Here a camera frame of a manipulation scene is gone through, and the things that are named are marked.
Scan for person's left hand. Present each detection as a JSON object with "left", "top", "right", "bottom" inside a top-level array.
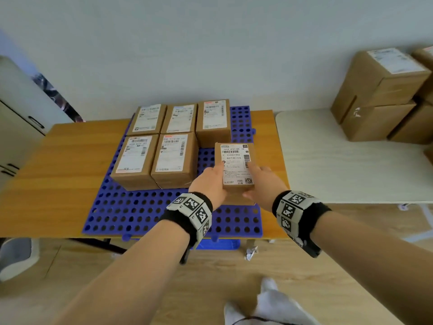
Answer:
[{"left": 188, "top": 164, "right": 228, "bottom": 211}]

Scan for person's right hand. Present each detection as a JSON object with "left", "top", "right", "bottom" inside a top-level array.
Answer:
[{"left": 242, "top": 162, "right": 291, "bottom": 212}]

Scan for small cardboard box white label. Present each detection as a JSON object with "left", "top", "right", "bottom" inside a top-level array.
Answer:
[
  {"left": 214, "top": 142, "right": 256, "bottom": 206},
  {"left": 150, "top": 132, "right": 199, "bottom": 189},
  {"left": 110, "top": 134, "right": 160, "bottom": 191},
  {"left": 196, "top": 99, "right": 232, "bottom": 149},
  {"left": 160, "top": 103, "right": 198, "bottom": 135},
  {"left": 127, "top": 104, "right": 168, "bottom": 137}
]

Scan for person's left forearm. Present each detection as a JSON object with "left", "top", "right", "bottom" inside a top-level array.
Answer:
[{"left": 51, "top": 219, "right": 191, "bottom": 325}]

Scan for person's right forearm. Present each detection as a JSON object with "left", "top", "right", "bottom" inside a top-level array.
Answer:
[{"left": 309, "top": 211, "right": 433, "bottom": 325}]

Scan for black wristband with marker tags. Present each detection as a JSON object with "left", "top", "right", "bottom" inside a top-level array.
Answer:
[
  {"left": 159, "top": 192, "right": 214, "bottom": 249},
  {"left": 272, "top": 190, "right": 332, "bottom": 258}
]

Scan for blue plastic bin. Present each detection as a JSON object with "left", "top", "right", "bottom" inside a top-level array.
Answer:
[{"left": 196, "top": 239, "right": 241, "bottom": 251}]

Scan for white table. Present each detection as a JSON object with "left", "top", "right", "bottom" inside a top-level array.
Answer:
[{"left": 275, "top": 108, "right": 433, "bottom": 243}]

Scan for blue perforated plastic mat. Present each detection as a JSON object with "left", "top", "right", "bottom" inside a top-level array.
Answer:
[{"left": 82, "top": 106, "right": 263, "bottom": 242}]

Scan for person's right foot white sock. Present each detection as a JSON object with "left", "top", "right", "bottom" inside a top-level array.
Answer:
[{"left": 251, "top": 277, "right": 320, "bottom": 325}]

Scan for person's foot white sock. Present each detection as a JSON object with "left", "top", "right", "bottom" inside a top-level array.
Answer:
[
  {"left": 251, "top": 277, "right": 320, "bottom": 325},
  {"left": 223, "top": 301, "right": 252, "bottom": 325}
]

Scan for person's left foot white sock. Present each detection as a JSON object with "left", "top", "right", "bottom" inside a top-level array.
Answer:
[{"left": 223, "top": 301, "right": 252, "bottom": 325}]

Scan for wooden table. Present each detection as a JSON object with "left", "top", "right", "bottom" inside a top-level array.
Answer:
[{"left": 0, "top": 110, "right": 291, "bottom": 255}]

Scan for large cardboard box white label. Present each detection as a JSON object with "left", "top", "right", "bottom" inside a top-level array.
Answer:
[{"left": 331, "top": 47, "right": 432, "bottom": 124}]

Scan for dark patterned object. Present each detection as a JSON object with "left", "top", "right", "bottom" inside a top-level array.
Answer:
[{"left": 31, "top": 72, "right": 84, "bottom": 123}]

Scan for white chair base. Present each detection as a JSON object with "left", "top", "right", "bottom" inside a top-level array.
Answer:
[{"left": 0, "top": 238, "right": 40, "bottom": 282}]

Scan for white cabinet black handles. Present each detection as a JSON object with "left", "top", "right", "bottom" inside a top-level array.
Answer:
[{"left": 0, "top": 55, "right": 74, "bottom": 190}]

